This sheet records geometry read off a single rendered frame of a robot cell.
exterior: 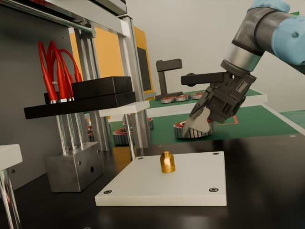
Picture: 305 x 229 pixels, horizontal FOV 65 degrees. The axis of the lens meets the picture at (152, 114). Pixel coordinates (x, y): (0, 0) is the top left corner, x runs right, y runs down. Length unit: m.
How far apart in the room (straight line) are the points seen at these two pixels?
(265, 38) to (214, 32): 4.97
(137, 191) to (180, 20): 5.37
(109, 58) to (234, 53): 3.44
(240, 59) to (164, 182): 0.35
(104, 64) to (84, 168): 3.64
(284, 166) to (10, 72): 0.44
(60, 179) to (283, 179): 0.29
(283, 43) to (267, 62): 5.01
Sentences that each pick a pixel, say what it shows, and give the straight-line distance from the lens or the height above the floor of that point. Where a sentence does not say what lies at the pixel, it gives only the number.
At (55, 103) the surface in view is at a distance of 0.35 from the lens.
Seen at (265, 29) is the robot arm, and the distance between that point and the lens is 0.52.
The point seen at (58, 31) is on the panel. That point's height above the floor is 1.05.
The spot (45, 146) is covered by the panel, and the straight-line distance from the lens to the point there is 0.51.
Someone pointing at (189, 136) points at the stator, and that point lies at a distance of 0.62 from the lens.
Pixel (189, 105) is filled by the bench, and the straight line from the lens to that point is 1.66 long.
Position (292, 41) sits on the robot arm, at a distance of 0.46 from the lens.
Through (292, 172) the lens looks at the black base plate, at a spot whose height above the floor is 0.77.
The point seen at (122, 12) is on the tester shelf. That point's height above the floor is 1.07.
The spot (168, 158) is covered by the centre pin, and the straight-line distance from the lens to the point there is 0.33.
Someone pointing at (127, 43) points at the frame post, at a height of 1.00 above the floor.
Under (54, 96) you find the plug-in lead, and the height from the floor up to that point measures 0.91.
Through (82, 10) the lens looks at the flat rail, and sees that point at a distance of 0.39.
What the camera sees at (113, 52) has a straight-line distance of 3.92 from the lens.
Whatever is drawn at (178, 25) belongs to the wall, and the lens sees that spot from 5.58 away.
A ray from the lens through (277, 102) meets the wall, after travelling 5.54.
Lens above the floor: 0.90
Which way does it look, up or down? 6 degrees down
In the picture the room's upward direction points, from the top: 9 degrees counter-clockwise
